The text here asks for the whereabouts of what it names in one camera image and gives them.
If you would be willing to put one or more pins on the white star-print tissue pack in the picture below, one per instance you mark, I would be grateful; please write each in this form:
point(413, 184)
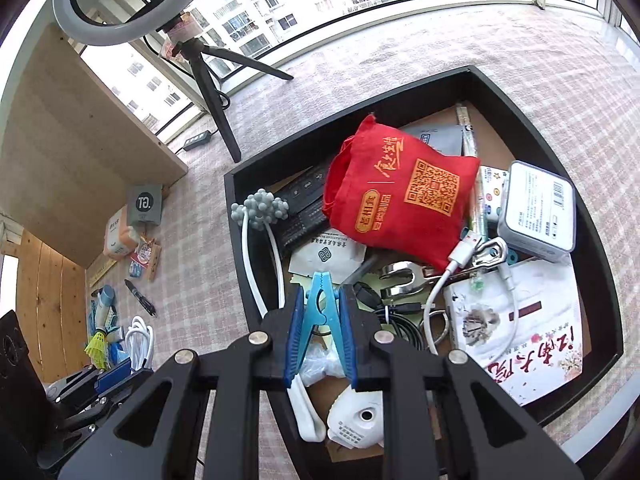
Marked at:
point(494, 195)

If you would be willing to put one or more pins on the white blue tube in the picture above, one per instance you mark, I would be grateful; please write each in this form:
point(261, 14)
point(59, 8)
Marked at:
point(105, 305)

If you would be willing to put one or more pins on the white sachet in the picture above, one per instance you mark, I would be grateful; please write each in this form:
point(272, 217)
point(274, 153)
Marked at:
point(330, 255)

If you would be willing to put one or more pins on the white plastic box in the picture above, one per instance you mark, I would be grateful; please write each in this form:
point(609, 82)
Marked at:
point(537, 210)

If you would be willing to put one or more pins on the yellow ruler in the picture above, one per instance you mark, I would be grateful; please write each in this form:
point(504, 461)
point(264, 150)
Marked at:
point(105, 270)

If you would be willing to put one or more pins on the large silver metal clamp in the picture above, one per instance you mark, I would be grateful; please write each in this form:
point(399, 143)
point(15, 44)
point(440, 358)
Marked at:
point(400, 282)

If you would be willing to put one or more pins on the clear slender plastic tube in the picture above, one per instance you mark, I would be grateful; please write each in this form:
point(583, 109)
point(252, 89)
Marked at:
point(477, 210)

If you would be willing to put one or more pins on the black tray container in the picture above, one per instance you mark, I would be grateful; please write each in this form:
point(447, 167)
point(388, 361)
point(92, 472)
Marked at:
point(310, 147)

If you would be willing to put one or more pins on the black box GL logo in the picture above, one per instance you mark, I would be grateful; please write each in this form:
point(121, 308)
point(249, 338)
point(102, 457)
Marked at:
point(145, 205)

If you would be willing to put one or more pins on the yellow shuttlecock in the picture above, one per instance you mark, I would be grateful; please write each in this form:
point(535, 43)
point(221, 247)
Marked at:
point(97, 347)

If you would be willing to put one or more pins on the small silver metal clip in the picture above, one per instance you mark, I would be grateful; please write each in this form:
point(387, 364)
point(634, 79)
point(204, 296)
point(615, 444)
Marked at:
point(487, 254)

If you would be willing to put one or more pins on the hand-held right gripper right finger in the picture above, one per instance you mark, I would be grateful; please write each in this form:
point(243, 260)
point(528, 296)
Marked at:
point(347, 335)

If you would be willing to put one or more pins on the orange tissue pack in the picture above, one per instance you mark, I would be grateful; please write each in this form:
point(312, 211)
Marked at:
point(117, 240)

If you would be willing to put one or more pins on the crumpled white plastic wrap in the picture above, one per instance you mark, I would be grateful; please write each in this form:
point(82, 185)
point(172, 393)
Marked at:
point(322, 362)

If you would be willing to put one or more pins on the red cloth bag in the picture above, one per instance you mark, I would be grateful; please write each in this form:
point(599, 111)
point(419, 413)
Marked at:
point(400, 200)

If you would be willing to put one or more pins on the red white snack packet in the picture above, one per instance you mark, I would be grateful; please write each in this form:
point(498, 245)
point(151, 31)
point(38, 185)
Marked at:
point(145, 252)

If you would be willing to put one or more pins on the beige chopsticks pair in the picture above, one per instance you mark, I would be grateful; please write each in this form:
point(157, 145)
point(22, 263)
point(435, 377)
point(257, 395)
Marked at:
point(465, 127)

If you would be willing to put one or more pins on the black pen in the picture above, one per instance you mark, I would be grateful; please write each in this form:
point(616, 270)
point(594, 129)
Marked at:
point(140, 297)

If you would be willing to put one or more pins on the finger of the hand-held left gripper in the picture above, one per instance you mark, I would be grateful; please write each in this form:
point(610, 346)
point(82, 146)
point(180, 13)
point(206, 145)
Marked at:
point(112, 375)
point(80, 417)

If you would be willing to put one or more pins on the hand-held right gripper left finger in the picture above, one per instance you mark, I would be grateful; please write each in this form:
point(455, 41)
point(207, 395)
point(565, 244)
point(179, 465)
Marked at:
point(295, 335)

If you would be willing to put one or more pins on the wooden board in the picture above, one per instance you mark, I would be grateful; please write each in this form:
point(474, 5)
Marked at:
point(75, 160)

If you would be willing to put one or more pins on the white round device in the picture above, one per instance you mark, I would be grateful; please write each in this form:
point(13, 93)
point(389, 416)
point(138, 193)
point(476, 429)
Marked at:
point(355, 417)

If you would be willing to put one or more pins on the white book with red calligraphy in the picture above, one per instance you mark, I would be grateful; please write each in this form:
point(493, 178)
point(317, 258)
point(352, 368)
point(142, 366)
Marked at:
point(525, 345)

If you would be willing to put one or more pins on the black packet bundle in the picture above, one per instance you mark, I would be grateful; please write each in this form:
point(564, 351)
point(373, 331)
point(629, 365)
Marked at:
point(300, 210)

